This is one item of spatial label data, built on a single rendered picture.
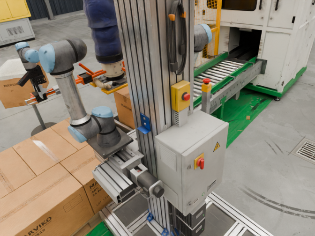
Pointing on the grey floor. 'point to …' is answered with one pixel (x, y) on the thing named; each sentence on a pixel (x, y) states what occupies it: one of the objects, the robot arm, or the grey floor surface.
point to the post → (206, 96)
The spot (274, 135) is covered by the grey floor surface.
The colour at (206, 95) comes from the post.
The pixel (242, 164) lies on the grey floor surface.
